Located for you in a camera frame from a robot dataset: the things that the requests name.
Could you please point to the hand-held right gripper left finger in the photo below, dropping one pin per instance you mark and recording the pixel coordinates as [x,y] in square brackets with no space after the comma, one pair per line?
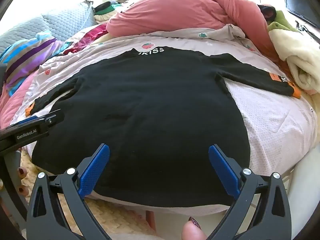
[93,170]

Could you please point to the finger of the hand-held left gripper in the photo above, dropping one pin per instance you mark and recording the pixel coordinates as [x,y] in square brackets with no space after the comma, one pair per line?
[53,117]
[25,121]

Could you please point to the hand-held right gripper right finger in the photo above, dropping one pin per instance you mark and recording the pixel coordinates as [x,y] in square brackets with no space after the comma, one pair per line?
[225,172]

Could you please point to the black sweater with orange cuffs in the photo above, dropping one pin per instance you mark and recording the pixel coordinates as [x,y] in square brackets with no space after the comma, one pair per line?
[150,117]

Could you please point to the person's left hand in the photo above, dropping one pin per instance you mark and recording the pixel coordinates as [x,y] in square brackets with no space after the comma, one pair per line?
[22,172]

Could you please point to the person's right hand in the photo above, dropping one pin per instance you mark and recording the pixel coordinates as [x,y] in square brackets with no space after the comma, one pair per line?
[192,230]

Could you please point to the pink quilted bedsheet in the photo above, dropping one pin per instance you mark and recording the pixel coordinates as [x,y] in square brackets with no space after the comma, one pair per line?
[12,100]

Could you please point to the cream textured blanket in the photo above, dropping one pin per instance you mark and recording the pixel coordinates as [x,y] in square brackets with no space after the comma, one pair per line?
[112,215]

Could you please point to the striped pillow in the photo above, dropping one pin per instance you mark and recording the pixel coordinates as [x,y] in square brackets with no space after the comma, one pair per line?
[25,55]

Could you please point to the strawberry print quilt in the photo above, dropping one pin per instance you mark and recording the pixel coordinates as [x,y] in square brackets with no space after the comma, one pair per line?
[270,120]

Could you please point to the red cloth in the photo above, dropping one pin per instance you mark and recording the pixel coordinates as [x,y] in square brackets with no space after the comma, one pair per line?
[87,37]

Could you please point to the blue quilted pillow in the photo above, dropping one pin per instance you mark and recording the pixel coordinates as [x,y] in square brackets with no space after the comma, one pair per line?
[57,22]

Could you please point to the cream folded garment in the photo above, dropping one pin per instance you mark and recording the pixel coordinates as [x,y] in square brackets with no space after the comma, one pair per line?
[102,17]

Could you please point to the black folded garment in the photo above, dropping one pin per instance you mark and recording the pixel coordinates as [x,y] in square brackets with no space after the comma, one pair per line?
[102,6]

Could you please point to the cream fleece blanket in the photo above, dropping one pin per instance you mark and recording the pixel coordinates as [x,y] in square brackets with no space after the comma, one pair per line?
[300,62]

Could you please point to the pink duvet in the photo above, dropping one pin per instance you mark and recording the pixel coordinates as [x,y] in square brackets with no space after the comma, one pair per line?
[175,12]

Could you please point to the green cloth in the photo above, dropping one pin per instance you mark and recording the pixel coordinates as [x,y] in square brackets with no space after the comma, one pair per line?
[282,20]

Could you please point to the dark cloth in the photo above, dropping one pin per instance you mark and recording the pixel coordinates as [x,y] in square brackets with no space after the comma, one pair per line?
[268,11]

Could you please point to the black monitor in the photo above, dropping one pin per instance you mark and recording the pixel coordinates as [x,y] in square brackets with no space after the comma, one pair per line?
[297,2]

